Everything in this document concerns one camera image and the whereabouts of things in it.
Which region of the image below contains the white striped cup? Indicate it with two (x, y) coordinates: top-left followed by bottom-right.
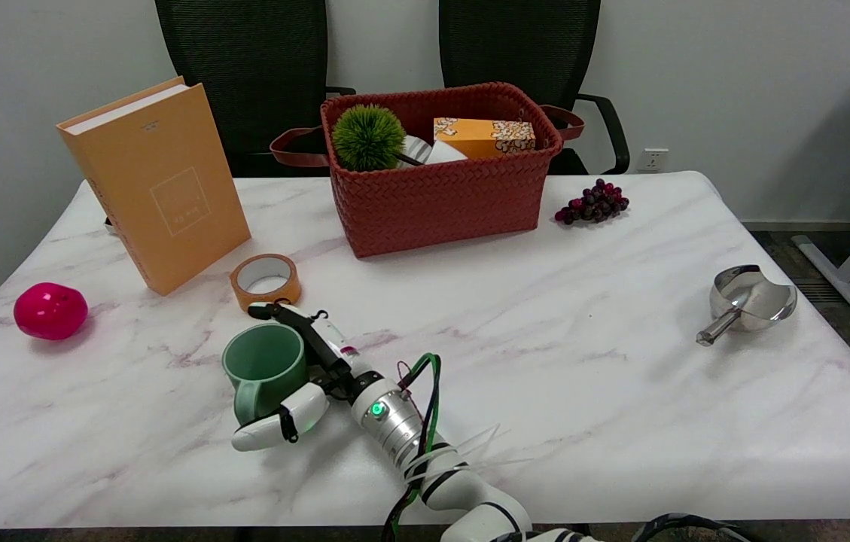
(398, 135), (469, 169)

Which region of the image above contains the black sleeved cable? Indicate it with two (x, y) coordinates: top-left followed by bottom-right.
(630, 513), (760, 542)

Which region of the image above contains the orange hardcover book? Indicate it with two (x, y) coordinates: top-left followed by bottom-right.
(56, 76), (252, 296)

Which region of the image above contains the orange tape roll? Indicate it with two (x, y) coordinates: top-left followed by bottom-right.
(230, 254), (303, 312)

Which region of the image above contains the green spiky plant ball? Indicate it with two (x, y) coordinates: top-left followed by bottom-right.
(331, 104), (407, 172)

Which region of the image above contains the pink plastic ball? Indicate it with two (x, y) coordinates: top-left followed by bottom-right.
(14, 282), (89, 341)

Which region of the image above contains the steel scoop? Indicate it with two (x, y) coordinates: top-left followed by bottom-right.
(696, 264), (798, 347)

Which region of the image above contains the red woven basket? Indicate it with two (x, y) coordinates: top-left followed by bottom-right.
(270, 81), (586, 260)

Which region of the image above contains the green mug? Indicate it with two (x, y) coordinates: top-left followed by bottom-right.
(222, 323), (309, 427)

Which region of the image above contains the black mesh office chair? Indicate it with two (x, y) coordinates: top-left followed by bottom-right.
(154, 0), (356, 178)
(439, 0), (631, 176)

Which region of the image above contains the black green cable loop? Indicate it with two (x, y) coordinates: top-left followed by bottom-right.
(381, 352), (443, 542)

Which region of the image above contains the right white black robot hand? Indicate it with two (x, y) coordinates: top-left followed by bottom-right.
(231, 302), (384, 453)

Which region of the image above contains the orange patterned box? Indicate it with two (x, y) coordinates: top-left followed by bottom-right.
(434, 117), (537, 160)

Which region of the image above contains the purple grape bunch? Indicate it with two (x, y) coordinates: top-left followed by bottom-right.
(554, 178), (630, 226)

